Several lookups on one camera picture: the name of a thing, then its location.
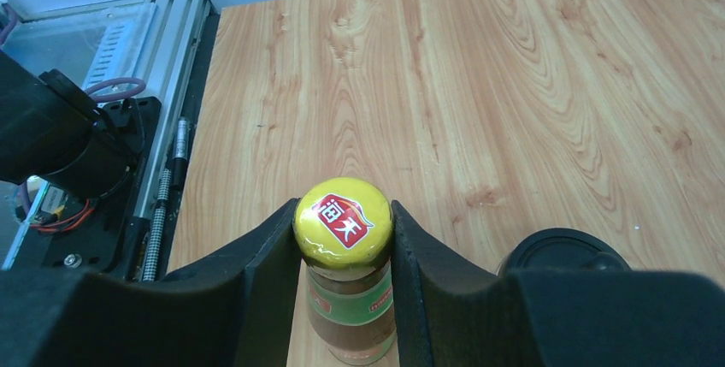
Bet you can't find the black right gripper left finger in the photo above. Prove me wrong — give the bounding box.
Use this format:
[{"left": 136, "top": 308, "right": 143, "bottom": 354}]
[{"left": 1, "top": 199, "right": 301, "bottom": 366}]

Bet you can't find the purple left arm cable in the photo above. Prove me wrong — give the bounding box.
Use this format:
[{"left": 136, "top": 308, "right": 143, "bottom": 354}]
[{"left": 0, "top": 4, "right": 149, "bottom": 105}]

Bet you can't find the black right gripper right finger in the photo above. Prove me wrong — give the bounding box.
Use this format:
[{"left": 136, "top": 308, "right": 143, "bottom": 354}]
[{"left": 392, "top": 202, "right": 724, "bottom": 366}]

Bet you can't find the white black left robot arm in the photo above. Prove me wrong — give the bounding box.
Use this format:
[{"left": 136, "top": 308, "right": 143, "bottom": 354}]
[{"left": 1, "top": 54, "right": 161, "bottom": 199}]

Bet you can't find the black cap salt jar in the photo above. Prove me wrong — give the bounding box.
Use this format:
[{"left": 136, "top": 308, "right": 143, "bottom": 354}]
[{"left": 497, "top": 228, "right": 631, "bottom": 276}]

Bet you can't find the aluminium front rail frame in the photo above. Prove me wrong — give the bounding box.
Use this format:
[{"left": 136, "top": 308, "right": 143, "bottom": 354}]
[{"left": 1, "top": 0, "right": 215, "bottom": 253}]

